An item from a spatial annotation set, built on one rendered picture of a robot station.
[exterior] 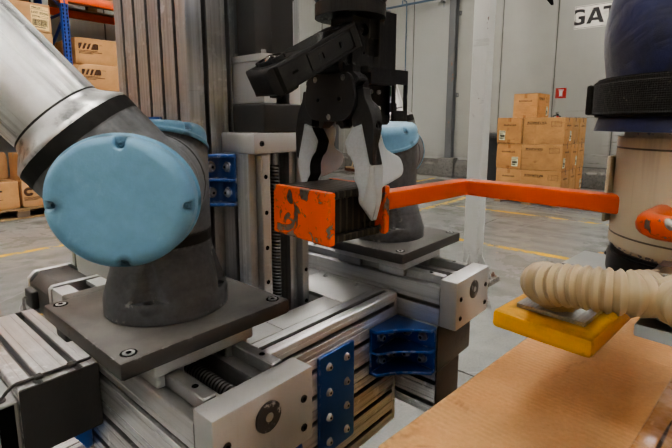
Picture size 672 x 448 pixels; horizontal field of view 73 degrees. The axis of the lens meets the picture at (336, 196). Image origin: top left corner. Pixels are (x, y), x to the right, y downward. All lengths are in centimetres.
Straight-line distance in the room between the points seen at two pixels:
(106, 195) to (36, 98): 10
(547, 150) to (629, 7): 705
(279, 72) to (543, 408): 47
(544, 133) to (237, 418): 726
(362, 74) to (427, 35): 1130
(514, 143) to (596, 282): 732
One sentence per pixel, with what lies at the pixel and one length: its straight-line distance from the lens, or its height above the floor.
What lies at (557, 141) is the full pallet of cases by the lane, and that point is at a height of 99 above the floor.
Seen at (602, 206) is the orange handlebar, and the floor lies 118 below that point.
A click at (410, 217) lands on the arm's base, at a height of 108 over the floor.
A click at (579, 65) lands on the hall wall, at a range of 1033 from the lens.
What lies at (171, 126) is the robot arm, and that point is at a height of 126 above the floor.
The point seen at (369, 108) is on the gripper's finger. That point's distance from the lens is 43.
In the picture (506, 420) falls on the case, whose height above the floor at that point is 94.
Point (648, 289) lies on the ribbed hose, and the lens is 46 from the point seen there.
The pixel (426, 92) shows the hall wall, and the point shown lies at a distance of 1157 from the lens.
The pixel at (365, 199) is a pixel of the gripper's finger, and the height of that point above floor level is 120.
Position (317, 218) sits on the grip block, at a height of 118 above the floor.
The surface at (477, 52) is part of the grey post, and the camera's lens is 376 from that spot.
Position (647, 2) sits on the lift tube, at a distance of 55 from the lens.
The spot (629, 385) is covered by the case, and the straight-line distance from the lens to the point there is 72.
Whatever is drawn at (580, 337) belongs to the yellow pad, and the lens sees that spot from 51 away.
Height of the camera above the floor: 127
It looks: 9 degrees down
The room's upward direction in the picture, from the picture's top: straight up
